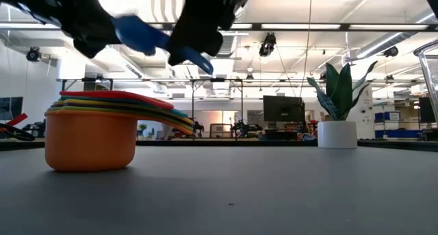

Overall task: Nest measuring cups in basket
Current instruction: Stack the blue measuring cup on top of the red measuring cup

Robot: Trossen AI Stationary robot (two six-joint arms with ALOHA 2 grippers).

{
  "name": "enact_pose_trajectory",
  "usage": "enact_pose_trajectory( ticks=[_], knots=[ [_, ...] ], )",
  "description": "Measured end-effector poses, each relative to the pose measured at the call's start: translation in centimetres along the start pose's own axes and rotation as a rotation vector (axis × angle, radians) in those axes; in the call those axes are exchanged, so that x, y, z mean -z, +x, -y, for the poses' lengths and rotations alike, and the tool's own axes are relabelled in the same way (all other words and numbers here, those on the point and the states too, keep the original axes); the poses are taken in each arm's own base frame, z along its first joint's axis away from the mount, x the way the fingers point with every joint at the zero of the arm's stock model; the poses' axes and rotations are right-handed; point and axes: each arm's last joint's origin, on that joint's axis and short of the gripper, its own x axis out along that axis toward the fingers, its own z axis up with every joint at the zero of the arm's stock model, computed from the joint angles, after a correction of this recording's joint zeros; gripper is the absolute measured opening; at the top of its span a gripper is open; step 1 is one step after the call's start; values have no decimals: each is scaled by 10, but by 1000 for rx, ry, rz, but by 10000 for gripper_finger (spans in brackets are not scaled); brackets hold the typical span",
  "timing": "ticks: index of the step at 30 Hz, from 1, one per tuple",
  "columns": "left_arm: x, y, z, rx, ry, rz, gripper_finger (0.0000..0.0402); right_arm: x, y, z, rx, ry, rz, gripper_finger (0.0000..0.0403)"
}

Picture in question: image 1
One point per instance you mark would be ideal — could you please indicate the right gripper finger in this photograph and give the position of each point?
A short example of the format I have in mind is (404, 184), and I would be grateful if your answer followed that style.
(198, 33)

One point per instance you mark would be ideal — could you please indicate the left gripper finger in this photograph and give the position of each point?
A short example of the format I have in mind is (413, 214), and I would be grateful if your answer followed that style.
(96, 33)

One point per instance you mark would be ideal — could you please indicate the small blue measuring cup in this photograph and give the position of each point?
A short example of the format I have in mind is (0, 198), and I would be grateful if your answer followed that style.
(137, 34)

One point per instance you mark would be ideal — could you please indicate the red measuring cup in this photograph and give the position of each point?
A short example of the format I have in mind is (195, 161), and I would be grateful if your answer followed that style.
(119, 96)

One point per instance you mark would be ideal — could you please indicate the purple measuring cup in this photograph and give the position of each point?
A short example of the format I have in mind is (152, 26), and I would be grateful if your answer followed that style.
(68, 105)

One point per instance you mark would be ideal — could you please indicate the large orange measuring cup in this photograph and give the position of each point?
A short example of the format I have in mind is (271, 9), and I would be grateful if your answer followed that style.
(89, 142)

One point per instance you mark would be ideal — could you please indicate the small background potted plant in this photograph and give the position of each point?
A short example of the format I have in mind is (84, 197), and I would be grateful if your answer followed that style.
(142, 127)

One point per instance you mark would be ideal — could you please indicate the black background robot rig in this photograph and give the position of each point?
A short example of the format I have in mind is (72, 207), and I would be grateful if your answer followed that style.
(244, 129)
(34, 129)

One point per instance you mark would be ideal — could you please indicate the black desk monitor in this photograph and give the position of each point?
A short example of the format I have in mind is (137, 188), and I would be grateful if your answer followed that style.
(284, 108)

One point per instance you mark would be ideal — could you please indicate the red bar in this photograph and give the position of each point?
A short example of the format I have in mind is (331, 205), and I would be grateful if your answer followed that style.
(17, 119)

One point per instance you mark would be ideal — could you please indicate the black curved tool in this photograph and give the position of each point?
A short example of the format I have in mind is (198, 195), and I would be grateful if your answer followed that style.
(18, 135)

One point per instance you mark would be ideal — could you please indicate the green snake plant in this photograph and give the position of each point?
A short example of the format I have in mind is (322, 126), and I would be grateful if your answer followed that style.
(340, 91)

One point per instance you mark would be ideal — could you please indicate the white plant pot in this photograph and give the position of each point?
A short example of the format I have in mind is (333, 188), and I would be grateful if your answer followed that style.
(337, 135)

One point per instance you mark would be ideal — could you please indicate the blue storage bin row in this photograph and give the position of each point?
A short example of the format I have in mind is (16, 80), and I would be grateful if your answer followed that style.
(400, 134)

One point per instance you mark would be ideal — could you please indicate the clear glass pitcher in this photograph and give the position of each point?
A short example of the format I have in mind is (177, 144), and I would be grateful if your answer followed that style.
(433, 70)

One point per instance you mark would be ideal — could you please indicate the black monitor by shelves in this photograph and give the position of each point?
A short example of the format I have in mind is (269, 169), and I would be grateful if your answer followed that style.
(427, 110)

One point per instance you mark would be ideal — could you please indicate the black metal frame stand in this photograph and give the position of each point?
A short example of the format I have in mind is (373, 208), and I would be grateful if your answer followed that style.
(192, 98)
(85, 79)

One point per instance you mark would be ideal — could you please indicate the black ceiling camera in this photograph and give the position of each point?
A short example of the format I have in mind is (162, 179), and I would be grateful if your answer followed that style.
(268, 45)
(33, 54)
(390, 51)

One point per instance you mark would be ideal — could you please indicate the dark wall screen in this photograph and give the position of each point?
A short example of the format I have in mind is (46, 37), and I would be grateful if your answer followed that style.
(10, 108)

